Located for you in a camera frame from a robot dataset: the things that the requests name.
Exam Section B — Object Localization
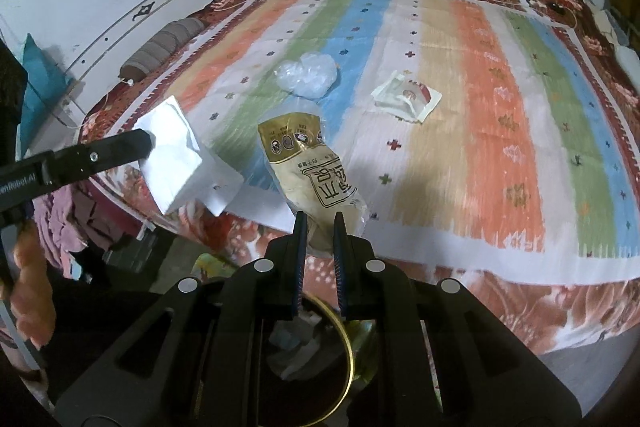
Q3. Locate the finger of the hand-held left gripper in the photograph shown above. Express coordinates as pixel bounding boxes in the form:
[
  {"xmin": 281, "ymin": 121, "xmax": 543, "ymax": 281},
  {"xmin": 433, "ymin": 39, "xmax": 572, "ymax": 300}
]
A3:
[{"xmin": 51, "ymin": 129, "xmax": 154, "ymax": 188}]

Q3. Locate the white red sachet packet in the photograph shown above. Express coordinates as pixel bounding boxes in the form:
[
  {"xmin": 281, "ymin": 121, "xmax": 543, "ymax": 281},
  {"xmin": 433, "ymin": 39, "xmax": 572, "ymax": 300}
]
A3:
[{"xmin": 370, "ymin": 71, "xmax": 443, "ymax": 124}]

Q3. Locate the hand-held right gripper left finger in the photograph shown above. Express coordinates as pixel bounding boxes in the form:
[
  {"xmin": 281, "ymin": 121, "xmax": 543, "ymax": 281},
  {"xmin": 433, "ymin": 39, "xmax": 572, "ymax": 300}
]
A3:
[{"xmin": 52, "ymin": 211, "xmax": 308, "ymax": 427}]

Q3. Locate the brown floral blanket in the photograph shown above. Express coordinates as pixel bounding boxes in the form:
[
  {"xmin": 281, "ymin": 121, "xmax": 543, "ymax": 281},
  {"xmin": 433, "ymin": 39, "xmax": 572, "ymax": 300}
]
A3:
[{"xmin": 75, "ymin": 0, "xmax": 640, "ymax": 355}]

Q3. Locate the dark bin with gold rim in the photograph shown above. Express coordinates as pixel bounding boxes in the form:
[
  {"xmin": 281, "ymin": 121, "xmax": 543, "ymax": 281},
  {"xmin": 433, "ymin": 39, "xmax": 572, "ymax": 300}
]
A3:
[{"xmin": 195, "ymin": 292, "xmax": 356, "ymax": 427}]

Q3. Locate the white paper tissue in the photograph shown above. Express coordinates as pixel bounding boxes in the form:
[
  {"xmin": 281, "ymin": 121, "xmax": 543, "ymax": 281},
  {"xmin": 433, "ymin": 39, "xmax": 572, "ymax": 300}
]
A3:
[{"xmin": 131, "ymin": 95, "xmax": 246, "ymax": 218}]

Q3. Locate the striped multicolour bed mat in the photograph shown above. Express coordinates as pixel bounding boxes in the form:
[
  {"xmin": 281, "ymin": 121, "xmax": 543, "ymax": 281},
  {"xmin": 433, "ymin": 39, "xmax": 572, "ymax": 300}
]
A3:
[{"xmin": 75, "ymin": 0, "xmax": 640, "ymax": 285}]

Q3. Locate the clear crumpled plastic wrapper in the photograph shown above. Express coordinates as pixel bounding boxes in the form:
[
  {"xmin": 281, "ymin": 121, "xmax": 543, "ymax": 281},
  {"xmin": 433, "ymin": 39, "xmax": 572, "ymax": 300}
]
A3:
[{"xmin": 265, "ymin": 347, "xmax": 346, "ymax": 383}]

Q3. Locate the white headboard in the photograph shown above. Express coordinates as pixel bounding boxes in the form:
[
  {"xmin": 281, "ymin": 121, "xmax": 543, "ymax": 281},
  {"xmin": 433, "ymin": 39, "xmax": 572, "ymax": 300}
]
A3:
[{"xmin": 0, "ymin": 0, "xmax": 241, "ymax": 128}]

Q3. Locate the clear plastic bag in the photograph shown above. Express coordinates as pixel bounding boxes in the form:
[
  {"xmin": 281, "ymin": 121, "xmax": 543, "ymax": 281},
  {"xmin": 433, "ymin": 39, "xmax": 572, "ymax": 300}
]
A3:
[{"xmin": 274, "ymin": 51, "xmax": 340, "ymax": 100}]

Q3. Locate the pink clothes pile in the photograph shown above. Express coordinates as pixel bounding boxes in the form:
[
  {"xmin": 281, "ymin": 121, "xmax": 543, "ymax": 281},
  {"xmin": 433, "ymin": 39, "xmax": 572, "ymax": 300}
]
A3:
[{"xmin": 32, "ymin": 184, "xmax": 141, "ymax": 268}]

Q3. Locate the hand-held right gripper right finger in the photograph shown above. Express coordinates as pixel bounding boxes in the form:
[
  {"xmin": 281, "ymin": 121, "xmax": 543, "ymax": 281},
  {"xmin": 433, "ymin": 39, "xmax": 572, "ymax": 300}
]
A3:
[{"xmin": 332, "ymin": 211, "xmax": 584, "ymax": 427}]

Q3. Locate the brown grey bolster pillow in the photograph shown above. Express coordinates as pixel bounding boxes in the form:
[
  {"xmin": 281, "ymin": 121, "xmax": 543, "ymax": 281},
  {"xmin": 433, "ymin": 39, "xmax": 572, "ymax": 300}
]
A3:
[{"xmin": 119, "ymin": 17, "xmax": 206, "ymax": 82}]

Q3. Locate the beige snack bag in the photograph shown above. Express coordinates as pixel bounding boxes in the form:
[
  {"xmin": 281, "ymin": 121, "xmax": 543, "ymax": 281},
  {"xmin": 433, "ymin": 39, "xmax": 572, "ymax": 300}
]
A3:
[{"xmin": 257, "ymin": 111, "xmax": 371, "ymax": 258}]

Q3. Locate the white cloth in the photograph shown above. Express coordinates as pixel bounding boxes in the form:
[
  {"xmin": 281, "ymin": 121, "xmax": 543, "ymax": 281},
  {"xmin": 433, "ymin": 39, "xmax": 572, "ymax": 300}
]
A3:
[{"xmin": 595, "ymin": 4, "xmax": 640, "ymax": 72}]

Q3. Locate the person's left hand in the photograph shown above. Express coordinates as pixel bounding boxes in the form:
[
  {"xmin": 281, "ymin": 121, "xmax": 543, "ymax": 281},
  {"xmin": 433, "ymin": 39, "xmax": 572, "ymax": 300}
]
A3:
[{"xmin": 10, "ymin": 222, "xmax": 57, "ymax": 351}]

